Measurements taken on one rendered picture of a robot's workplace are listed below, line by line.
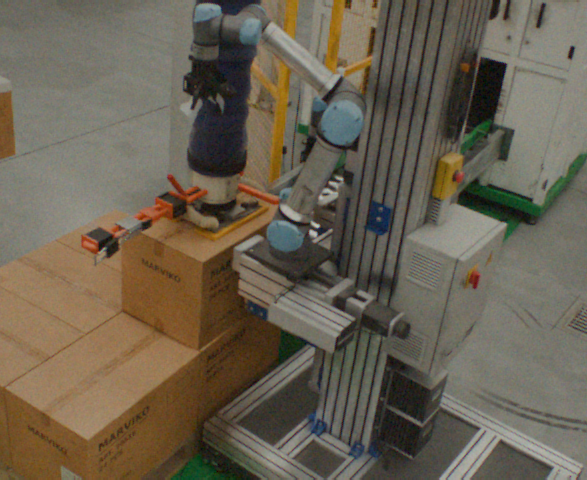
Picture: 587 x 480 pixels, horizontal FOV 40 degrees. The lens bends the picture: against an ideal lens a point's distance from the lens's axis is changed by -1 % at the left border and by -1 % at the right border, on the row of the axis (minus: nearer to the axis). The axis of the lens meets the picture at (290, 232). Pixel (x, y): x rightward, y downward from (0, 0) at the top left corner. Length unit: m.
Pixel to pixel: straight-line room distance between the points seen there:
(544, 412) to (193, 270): 1.91
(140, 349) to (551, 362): 2.20
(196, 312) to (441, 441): 1.13
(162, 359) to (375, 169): 1.07
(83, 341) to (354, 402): 1.05
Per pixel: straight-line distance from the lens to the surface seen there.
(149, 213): 2.85
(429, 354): 2.75
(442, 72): 2.42
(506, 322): 4.56
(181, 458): 3.41
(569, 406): 4.13
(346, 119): 2.33
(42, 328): 3.23
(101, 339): 3.15
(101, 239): 2.68
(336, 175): 4.50
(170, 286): 3.03
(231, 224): 3.06
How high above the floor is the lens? 2.48
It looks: 30 degrees down
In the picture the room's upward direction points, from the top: 7 degrees clockwise
